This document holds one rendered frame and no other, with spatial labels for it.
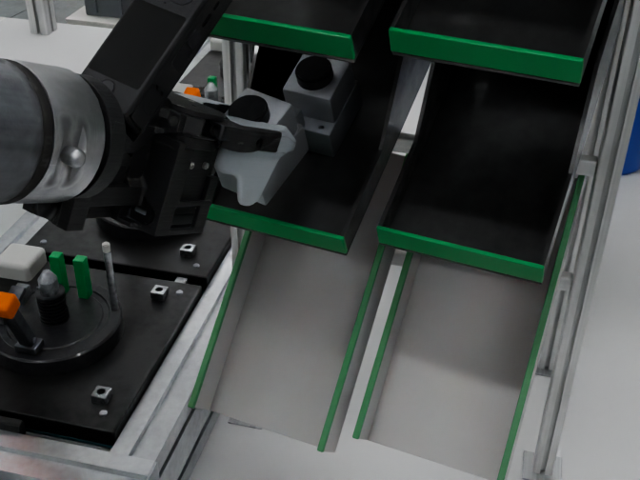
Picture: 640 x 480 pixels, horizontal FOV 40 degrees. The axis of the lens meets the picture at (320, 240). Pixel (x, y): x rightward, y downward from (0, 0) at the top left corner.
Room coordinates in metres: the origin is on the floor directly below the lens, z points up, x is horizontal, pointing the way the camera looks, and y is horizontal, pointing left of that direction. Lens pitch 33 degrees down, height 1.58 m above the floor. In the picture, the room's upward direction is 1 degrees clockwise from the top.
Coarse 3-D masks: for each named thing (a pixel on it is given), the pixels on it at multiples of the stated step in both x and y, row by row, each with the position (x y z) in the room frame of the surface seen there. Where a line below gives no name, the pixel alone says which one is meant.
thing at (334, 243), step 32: (384, 32) 0.79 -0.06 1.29; (256, 64) 0.71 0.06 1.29; (288, 64) 0.77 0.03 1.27; (352, 64) 0.76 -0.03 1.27; (384, 64) 0.75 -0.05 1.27; (416, 64) 0.71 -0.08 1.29; (384, 96) 0.71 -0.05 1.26; (352, 128) 0.69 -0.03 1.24; (384, 128) 0.65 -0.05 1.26; (320, 160) 0.66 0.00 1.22; (352, 160) 0.65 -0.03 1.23; (384, 160) 0.64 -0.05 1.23; (224, 192) 0.64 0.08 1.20; (288, 192) 0.63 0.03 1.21; (320, 192) 0.63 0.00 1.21; (352, 192) 0.62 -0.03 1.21; (224, 224) 0.61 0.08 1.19; (256, 224) 0.59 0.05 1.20; (288, 224) 0.58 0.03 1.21; (320, 224) 0.60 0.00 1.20; (352, 224) 0.58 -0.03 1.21
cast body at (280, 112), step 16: (240, 96) 0.62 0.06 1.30; (256, 96) 0.60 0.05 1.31; (240, 112) 0.59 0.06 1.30; (256, 112) 0.59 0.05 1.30; (272, 112) 0.60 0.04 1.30; (288, 112) 0.60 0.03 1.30; (288, 128) 0.60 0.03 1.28; (304, 144) 0.62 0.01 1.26; (288, 160) 0.60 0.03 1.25; (224, 176) 0.59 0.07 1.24; (272, 176) 0.59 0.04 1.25; (288, 176) 0.61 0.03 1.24; (272, 192) 0.59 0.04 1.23
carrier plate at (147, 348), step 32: (0, 288) 0.81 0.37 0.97; (128, 288) 0.81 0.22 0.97; (192, 288) 0.82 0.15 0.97; (128, 320) 0.75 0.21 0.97; (160, 320) 0.76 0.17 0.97; (128, 352) 0.70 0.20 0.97; (160, 352) 0.70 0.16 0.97; (0, 384) 0.65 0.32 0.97; (32, 384) 0.65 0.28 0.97; (64, 384) 0.65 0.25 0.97; (96, 384) 0.65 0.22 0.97; (128, 384) 0.65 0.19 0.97; (32, 416) 0.61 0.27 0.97; (64, 416) 0.61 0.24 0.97; (96, 416) 0.61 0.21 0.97; (128, 416) 0.62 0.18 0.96
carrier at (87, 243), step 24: (48, 240) 0.91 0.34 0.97; (72, 240) 0.91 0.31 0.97; (96, 240) 0.91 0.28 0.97; (120, 240) 0.91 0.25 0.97; (144, 240) 0.91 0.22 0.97; (168, 240) 0.91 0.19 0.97; (192, 240) 0.92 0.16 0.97; (216, 240) 0.92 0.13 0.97; (72, 264) 0.88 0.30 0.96; (96, 264) 0.87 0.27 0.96; (120, 264) 0.86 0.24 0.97; (144, 264) 0.86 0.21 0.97; (168, 264) 0.86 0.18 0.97; (192, 264) 0.86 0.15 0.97; (216, 264) 0.87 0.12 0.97
